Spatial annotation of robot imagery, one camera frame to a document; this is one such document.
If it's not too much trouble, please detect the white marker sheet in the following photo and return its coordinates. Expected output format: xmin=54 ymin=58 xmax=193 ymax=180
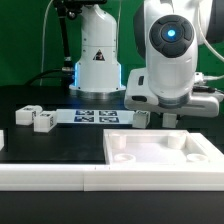
xmin=57 ymin=109 xmax=134 ymax=124

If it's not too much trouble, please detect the white cable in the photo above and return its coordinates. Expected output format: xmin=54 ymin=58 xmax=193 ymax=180
xmin=39 ymin=0 xmax=55 ymax=87

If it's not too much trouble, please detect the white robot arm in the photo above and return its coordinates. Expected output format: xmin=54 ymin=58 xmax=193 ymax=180
xmin=70 ymin=0 xmax=224 ymax=117

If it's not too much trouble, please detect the black cable bundle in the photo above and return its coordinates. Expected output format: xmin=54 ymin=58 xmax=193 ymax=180
xmin=23 ymin=66 xmax=75 ymax=87

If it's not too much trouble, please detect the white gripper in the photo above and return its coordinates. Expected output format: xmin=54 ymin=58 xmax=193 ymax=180
xmin=124 ymin=68 xmax=224 ymax=117

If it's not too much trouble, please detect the white U-shaped fence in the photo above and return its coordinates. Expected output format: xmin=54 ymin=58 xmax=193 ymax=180
xmin=0 ymin=129 xmax=224 ymax=192

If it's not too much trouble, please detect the white square table top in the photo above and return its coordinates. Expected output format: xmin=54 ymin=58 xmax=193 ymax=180
xmin=103 ymin=129 xmax=224 ymax=165

